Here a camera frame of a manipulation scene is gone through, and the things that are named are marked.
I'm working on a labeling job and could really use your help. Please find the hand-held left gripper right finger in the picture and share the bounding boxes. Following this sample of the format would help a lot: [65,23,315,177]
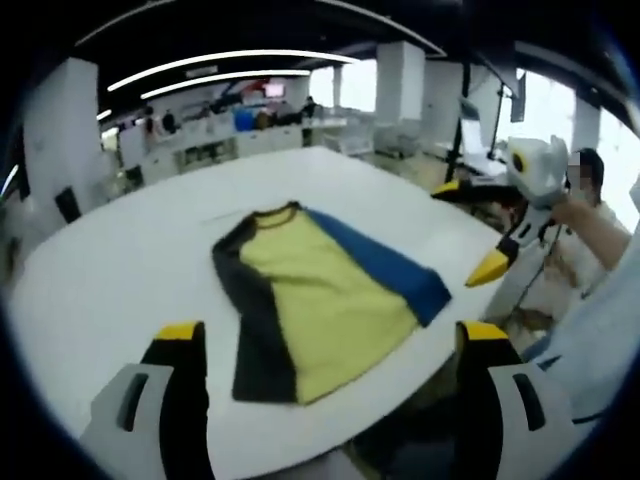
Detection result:
[452,319,581,480]

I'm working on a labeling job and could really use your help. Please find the black stand pole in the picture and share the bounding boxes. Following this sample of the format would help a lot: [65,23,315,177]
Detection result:
[443,54,474,186]

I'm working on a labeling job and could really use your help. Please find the white cabinet row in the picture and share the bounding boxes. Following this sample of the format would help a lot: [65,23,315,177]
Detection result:
[102,107,376,176]

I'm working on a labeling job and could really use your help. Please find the ceiling light strip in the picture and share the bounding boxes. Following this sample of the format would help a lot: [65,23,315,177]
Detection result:
[140,69,311,100]
[107,49,361,93]

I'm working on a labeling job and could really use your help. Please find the right hand-held gripper cable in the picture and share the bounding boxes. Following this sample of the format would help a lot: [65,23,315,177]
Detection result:
[517,219,564,314]

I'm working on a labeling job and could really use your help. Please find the wide white square pillar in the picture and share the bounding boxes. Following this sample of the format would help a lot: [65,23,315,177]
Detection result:
[22,57,109,226]

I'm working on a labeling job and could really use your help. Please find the black wall panel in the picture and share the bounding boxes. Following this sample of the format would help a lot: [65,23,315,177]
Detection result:
[53,186,82,225]

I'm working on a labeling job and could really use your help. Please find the black monitor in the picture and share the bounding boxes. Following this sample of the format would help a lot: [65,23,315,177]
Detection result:
[509,74,527,124]

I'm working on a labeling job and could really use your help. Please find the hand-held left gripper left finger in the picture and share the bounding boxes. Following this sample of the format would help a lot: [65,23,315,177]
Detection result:
[79,319,217,480]

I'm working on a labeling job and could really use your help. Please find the yellow blue grey garment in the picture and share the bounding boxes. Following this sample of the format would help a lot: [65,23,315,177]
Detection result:
[211,199,454,406]

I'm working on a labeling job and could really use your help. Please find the white tilted board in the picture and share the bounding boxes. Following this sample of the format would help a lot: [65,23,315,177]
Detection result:
[459,97,494,161]

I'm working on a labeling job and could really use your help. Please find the white desk black legs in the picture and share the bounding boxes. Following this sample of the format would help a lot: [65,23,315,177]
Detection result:
[439,144,516,211]

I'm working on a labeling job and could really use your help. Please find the person in white clothing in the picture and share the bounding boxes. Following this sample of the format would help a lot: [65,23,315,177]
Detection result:
[519,249,640,431]

